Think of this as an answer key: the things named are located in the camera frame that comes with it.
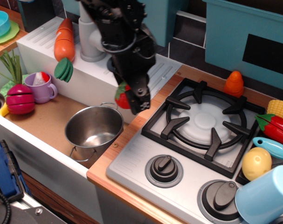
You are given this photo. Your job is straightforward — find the green plastic plate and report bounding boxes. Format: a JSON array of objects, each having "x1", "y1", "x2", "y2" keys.
[{"x1": 0, "y1": 20, "x2": 20, "y2": 44}]

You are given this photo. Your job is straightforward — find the magenta toy beet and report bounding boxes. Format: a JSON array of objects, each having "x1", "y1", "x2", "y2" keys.
[{"x1": 0, "y1": 50, "x2": 35, "y2": 115}]

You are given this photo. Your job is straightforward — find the white toy sink unit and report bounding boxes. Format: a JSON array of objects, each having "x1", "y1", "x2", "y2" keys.
[{"x1": 0, "y1": 16, "x2": 183, "y2": 224}]

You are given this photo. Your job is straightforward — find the yellow toy potato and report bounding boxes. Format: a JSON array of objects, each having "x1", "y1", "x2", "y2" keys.
[{"x1": 242, "y1": 147, "x2": 272, "y2": 181}]

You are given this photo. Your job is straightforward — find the black right stove knob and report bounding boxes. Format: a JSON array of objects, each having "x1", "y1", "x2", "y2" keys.
[{"x1": 197, "y1": 180, "x2": 243, "y2": 224}]

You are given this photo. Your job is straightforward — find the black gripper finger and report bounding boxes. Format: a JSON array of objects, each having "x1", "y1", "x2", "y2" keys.
[{"x1": 125, "y1": 90, "x2": 151, "y2": 115}]

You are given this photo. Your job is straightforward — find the grey toy faucet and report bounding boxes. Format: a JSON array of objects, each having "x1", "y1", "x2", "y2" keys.
[{"x1": 78, "y1": 2, "x2": 106, "y2": 62}]

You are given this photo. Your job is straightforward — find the light blue plastic cup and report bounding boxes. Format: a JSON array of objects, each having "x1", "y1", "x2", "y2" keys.
[{"x1": 235, "y1": 165, "x2": 283, "y2": 224}]

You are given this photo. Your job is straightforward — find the stainless steel pot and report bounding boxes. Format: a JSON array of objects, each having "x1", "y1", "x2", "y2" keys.
[{"x1": 64, "y1": 102, "x2": 124, "y2": 164}]

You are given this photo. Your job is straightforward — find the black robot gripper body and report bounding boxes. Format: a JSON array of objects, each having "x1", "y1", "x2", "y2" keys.
[{"x1": 107, "y1": 50, "x2": 155, "y2": 96}]

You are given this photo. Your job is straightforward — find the black stove burner grate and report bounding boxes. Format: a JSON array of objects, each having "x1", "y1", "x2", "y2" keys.
[{"x1": 142, "y1": 78, "x2": 265, "y2": 178}]

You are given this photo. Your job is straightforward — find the red toy strawberry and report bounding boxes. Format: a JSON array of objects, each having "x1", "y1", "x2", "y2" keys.
[{"x1": 115, "y1": 82, "x2": 131, "y2": 109}]

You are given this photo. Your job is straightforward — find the yellow toy corn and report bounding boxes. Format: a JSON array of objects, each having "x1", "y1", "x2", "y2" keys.
[{"x1": 267, "y1": 99, "x2": 283, "y2": 118}]

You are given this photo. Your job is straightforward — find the black stove knob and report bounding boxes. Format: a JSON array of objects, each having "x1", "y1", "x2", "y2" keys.
[
  {"x1": 197, "y1": 180, "x2": 243, "y2": 224},
  {"x1": 145, "y1": 154, "x2": 184, "y2": 189}
]

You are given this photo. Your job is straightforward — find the yellow toy piece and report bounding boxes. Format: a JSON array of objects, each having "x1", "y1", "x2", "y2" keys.
[{"x1": 0, "y1": 103, "x2": 9, "y2": 117}]

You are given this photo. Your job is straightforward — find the blue clamp device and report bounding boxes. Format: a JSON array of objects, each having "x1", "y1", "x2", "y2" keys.
[{"x1": 0, "y1": 140, "x2": 32, "y2": 202}]

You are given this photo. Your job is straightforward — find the black left stove knob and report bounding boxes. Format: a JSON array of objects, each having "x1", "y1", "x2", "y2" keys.
[{"x1": 145, "y1": 154, "x2": 184, "y2": 189}]

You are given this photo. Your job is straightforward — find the grey toy stove top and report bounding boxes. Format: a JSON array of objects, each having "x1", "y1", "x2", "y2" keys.
[{"x1": 105, "y1": 77, "x2": 283, "y2": 224}]

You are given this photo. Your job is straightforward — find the red white toy in mug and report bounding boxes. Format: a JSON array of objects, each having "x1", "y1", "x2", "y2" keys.
[{"x1": 33, "y1": 71, "x2": 50, "y2": 86}]

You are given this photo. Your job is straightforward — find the teal toy utensil handle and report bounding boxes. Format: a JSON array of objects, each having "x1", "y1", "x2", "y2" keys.
[{"x1": 253, "y1": 137, "x2": 283, "y2": 160}]

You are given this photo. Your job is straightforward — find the red toy chili pepper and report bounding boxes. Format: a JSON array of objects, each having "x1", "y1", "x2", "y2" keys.
[{"x1": 255, "y1": 114, "x2": 283, "y2": 144}]

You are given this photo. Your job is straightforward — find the small orange toy carrot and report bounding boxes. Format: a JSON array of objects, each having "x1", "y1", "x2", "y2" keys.
[{"x1": 223, "y1": 71, "x2": 244, "y2": 98}]

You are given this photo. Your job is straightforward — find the black braided cable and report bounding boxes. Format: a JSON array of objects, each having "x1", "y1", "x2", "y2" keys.
[{"x1": 0, "y1": 189, "x2": 11, "y2": 224}]

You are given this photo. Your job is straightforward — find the purple toy mug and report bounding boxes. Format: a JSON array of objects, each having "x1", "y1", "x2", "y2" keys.
[{"x1": 24, "y1": 73, "x2": 58, "y2": 104}]

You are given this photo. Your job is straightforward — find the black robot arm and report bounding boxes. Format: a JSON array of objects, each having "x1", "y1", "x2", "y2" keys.
[{"x1": 81, "y1": 0, "x2": 157, "y2": 115}]

